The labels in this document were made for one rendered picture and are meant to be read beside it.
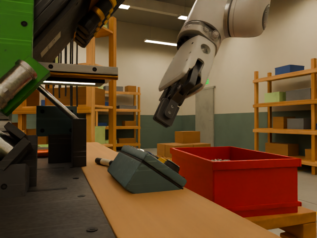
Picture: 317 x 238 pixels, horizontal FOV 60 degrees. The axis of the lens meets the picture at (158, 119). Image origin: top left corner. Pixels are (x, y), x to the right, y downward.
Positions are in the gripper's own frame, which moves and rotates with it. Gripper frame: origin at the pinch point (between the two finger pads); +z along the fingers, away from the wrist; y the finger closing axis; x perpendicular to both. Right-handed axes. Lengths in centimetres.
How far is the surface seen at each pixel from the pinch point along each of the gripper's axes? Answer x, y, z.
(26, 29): 26.8, 8.5, -2.8
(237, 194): -24.0, 5.3, 3.8
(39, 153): 13.3, 44.1, 9.6
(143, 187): -0.3, -3.2, 13.6
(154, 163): -0.1, -4.1, 10.0
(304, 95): -352, 282, -352
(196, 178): -19.3, 14.8, 2.1
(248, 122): -414, 498, -379
